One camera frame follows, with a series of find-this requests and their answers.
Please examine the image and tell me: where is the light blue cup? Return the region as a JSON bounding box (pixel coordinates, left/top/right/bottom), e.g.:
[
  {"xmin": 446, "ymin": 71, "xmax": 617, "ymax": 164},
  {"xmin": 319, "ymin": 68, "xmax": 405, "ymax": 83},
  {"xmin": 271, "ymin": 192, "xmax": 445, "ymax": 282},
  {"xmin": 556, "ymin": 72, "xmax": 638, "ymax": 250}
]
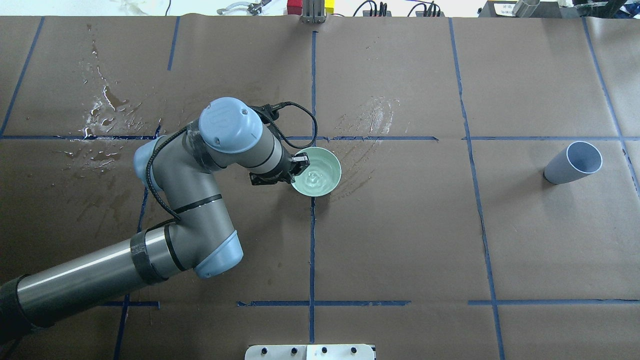
[{"xmin": 542, "ymin": 141, "xmax": 603, "ymax": 185}]

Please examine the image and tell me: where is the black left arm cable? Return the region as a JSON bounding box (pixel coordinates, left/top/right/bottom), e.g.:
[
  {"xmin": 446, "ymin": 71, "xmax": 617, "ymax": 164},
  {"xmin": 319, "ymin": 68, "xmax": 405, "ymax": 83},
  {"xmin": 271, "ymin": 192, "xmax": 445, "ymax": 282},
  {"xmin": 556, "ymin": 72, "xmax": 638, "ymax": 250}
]
[{"xmin": 145, "ymin": 101, "xmax": 318, "ymax": 223}]

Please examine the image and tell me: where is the aluminium frame post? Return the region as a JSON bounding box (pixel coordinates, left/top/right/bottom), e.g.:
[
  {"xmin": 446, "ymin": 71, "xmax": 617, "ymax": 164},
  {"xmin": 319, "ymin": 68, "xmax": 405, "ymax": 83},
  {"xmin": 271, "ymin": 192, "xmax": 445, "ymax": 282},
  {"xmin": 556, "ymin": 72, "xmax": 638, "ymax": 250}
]
[{"xmin": 300, "ymin": 0, "xmax": 327, "ymax": 24}]

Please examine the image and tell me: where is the yellow cube block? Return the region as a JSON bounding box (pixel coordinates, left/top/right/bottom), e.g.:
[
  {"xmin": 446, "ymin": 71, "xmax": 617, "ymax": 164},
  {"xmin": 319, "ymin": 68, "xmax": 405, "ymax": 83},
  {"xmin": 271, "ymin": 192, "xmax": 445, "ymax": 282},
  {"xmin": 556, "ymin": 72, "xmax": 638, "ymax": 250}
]
[{"xmin": 324, "ymin": 0, "xmax": 336, "ymax": 14}]

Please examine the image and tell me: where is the red cube block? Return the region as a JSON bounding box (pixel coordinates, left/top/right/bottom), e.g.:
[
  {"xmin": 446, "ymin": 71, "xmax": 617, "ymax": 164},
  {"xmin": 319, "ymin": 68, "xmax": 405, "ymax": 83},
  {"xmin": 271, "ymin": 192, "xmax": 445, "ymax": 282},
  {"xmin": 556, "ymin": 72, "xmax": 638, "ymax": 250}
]
[{"xmin": 286, "ymin": 0, "xmax": 303, "ymax": 16}]

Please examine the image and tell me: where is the metal cylinder can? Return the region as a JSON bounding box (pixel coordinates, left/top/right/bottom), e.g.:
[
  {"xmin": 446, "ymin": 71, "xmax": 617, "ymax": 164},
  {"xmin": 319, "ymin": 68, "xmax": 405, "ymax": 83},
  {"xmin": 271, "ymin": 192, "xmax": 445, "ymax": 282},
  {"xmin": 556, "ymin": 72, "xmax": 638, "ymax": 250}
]
[{"xmin": 512, "ymin": 0, "xmax": 541, "ymax": 18}]

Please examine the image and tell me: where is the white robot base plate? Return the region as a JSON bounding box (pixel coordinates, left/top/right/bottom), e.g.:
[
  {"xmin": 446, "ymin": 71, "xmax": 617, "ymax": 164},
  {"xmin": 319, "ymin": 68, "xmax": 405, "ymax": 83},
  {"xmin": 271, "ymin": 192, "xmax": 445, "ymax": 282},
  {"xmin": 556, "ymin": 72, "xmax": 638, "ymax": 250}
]
[{"xmin": 244, "ymin": 343, "xmax": 377, "ymax": 360}]

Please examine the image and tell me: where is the mint green bowl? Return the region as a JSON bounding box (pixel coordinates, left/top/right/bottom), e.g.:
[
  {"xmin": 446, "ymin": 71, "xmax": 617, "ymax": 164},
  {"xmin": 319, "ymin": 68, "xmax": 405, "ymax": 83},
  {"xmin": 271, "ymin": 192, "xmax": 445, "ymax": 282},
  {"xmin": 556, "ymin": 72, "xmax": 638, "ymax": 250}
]
[{"xmin": 292, "ymin": 146, "xmax": 342, "ymax": 198}]

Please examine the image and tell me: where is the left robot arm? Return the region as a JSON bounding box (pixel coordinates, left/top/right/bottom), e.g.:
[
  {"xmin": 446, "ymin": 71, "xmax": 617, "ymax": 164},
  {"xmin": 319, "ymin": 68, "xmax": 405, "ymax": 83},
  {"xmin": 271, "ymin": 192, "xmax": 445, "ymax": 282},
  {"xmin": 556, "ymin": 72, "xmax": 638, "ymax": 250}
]
[{"xmin": 1, "ymin": 96, "xmax": 318, "ymax": 344}]

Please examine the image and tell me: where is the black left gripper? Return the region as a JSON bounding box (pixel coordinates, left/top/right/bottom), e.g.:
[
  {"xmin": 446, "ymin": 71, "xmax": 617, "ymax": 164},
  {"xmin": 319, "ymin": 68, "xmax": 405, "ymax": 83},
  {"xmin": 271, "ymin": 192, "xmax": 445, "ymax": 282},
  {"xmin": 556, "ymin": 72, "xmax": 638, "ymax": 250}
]
[{"xmin": 249, "ymin": 104, "xmax": 310, "ymax": 186}]

